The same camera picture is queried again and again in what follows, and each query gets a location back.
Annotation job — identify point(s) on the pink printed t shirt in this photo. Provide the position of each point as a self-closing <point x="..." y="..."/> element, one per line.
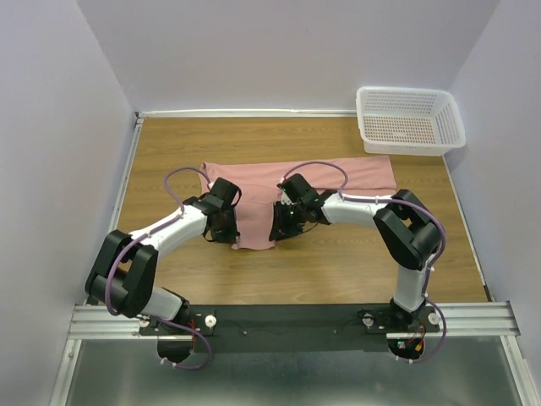
<point x="368" y="176"/>

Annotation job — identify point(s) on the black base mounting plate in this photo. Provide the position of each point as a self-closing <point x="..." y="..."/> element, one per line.
<point x="279" y="328"/>

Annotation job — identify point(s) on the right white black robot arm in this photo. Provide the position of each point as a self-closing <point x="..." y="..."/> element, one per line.
<point x="413" y="236"/>

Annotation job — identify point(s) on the front aluminium frame rail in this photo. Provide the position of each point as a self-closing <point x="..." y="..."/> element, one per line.
<point x="461" y="320"/>

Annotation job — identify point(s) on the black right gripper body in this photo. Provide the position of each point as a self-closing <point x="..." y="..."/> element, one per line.
<point x="289" y="217"/>

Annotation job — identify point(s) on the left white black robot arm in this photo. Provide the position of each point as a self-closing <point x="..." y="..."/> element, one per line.
<point x="123" y="274"/>

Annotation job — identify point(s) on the white plastic basket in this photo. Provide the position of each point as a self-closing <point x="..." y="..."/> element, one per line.
<point x="408" y="121"/>

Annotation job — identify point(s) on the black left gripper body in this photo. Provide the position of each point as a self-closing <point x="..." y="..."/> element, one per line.
<point x="227" y="231"/>

